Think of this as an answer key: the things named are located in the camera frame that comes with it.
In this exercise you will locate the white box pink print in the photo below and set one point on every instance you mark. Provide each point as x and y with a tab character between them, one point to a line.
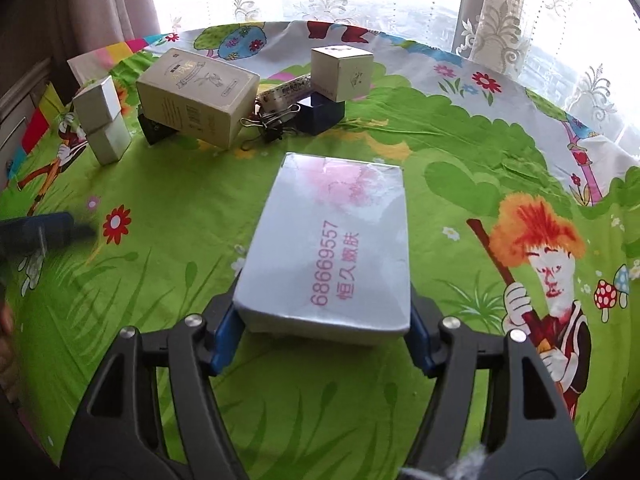
325	250

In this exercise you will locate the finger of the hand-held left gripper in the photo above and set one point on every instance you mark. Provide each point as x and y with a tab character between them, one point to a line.
45	232

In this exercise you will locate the large beige carton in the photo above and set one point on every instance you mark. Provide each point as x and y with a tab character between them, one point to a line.
200	95

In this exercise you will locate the cartoon printed green blanket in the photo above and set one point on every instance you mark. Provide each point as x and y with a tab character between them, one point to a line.
325	410

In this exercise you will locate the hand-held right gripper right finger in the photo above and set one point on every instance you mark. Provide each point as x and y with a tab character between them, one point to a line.
422	340

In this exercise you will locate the white lace curtain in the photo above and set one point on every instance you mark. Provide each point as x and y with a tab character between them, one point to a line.
500	10

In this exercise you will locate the beige cube box with print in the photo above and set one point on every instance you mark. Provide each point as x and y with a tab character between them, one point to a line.
342	72

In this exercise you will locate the dark blue box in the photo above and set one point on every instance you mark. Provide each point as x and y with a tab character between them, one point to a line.
320	112

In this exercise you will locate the black binder clip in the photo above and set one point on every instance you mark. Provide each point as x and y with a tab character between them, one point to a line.
260	132
282	115

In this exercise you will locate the small black box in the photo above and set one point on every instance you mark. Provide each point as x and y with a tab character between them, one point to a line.
156	130

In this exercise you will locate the brown curtain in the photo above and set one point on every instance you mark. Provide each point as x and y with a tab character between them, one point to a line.
110	0

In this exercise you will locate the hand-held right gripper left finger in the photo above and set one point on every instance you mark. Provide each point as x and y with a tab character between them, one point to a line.
227	340

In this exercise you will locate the plain beige cube box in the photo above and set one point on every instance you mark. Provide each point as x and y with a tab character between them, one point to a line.
97	102
110	142

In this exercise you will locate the slim white patterned box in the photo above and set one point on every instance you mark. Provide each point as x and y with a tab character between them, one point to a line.
285	92

